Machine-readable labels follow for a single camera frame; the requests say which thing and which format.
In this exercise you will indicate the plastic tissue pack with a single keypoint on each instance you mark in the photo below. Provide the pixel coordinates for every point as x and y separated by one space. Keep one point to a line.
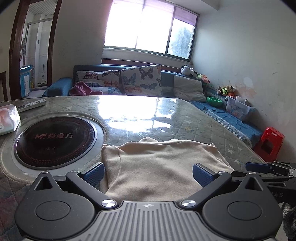
9 120

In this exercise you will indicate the pink cloth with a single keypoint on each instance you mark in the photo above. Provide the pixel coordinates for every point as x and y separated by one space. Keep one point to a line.
81 89

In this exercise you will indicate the cream sweatshirt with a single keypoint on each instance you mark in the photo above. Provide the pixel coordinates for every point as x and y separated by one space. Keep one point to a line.
157 166

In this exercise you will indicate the person's right hand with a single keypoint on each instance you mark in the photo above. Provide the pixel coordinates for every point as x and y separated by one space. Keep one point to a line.
290 215

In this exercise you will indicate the orange toy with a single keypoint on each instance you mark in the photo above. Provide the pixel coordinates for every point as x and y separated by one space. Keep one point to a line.
205 78

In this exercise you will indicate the grey pillow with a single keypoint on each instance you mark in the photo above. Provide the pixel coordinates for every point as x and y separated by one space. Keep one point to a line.
188 88

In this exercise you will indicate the hanging towel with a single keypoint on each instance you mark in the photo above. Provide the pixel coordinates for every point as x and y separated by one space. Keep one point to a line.
23 49

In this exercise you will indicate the wide butterfly print pillow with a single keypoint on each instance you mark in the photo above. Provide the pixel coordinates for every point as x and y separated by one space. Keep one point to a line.
97 78

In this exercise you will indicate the green bowl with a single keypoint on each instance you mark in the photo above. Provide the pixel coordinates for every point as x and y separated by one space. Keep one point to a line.
214 101

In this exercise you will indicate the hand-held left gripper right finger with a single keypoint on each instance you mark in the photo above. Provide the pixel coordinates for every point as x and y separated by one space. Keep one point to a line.
203 174

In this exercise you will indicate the blue sofa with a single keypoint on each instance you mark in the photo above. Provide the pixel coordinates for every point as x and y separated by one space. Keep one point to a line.
57 87

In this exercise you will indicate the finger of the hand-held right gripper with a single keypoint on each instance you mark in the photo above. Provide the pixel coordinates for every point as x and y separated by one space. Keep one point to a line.
257 167
279 181

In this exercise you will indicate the yellow plastic item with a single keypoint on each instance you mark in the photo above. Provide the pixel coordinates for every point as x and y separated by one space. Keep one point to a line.
30 85

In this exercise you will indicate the brown and green plush toy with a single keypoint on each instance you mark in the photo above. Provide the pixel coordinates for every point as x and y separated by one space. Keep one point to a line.
226 90

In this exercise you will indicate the blue cabinet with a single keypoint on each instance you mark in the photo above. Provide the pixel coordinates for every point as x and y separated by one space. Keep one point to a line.
25 81

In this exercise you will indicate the white remote control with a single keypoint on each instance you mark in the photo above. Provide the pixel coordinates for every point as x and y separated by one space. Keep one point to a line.
32 104

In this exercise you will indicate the square butterfly print pillow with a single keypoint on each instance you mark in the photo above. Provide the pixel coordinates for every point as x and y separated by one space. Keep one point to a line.
141 78

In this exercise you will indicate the dark wooden door frame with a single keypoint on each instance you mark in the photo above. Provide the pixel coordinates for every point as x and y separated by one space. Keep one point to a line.
15 46

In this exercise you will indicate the red plastic stool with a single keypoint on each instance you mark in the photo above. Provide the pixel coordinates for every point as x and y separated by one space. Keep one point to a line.
272 136

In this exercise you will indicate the window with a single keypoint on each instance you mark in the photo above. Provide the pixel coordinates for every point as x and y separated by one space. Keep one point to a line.
127 23

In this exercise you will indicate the panda plush toy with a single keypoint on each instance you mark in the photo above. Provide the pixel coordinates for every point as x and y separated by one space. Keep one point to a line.
186 70

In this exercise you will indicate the round black induction cooktop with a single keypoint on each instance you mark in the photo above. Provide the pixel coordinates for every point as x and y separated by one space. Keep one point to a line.
57 139

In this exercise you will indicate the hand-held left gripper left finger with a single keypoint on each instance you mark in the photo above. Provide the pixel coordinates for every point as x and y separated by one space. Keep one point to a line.
93 174

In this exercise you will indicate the clear plastic storage box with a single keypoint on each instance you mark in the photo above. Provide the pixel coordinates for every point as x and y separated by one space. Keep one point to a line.
235 109

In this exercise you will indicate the dark wooden chair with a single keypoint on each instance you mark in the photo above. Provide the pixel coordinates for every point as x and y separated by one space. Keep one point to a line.
2 88

